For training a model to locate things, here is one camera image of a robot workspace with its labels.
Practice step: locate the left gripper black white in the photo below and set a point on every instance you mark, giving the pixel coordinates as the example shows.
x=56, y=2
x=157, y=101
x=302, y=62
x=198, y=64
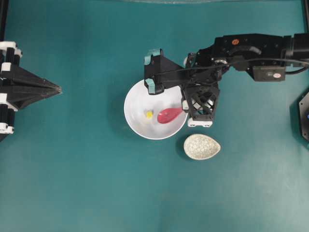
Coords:
x=13, y=99

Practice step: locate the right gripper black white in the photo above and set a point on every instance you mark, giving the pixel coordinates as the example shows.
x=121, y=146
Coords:
x=200, y=89

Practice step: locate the red plastic soup spoon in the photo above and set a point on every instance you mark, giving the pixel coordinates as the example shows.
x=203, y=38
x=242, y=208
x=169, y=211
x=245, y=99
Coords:
x=167, y=115

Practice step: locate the yellow hexagonal prism block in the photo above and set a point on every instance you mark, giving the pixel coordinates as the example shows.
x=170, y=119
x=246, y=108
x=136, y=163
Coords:
x=149, y=114

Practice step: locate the black hexagonal arm base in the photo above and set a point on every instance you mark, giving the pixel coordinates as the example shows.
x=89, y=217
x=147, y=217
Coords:
x=302, y=125

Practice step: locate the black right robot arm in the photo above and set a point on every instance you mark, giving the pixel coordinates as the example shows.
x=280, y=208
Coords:
x=265, y=58

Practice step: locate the speckled ceramic spoon rest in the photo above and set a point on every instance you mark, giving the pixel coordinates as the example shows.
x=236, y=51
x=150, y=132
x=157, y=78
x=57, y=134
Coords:
x=200, y=147

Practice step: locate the white round bowl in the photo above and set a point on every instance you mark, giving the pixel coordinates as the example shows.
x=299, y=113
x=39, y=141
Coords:
x=138, y=102

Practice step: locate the black left frame rail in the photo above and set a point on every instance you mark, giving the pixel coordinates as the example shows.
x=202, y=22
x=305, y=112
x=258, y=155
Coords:
x=3, y=16

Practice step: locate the black frame rail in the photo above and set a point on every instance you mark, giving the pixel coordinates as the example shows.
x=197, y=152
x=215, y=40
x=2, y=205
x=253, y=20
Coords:
x=3, y=16
x=305, y=7

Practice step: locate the black right frame rail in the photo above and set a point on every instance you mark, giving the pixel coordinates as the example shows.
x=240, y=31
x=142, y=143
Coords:
x=305, y=7

